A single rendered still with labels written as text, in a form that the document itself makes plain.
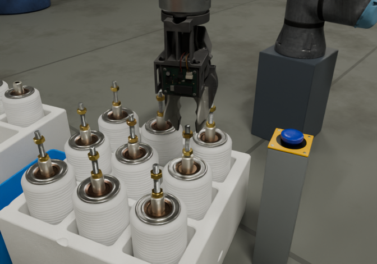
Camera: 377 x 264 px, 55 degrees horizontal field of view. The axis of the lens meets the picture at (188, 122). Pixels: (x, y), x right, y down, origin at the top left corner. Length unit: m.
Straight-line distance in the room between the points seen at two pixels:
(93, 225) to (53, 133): 0.48
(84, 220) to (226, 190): 0.29
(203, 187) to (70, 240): 0.25
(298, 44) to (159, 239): 0.73
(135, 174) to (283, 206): 0.29
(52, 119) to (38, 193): 0.40
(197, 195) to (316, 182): 0.51
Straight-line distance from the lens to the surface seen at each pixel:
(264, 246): 0.81
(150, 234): 0.59
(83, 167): 0.78
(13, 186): 0.99
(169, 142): 0.79
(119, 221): 0.67
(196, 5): 0.51
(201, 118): 0.59
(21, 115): 1.06
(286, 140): 0.66
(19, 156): 1.02
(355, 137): 1.37
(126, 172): 0.71
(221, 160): 0.77
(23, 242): 0.78
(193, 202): 0.68
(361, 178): 1.18
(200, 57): 0.54
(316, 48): 1.13
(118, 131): 0.84
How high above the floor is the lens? 0.67
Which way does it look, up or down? 30 degrees down
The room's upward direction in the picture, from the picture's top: straight up
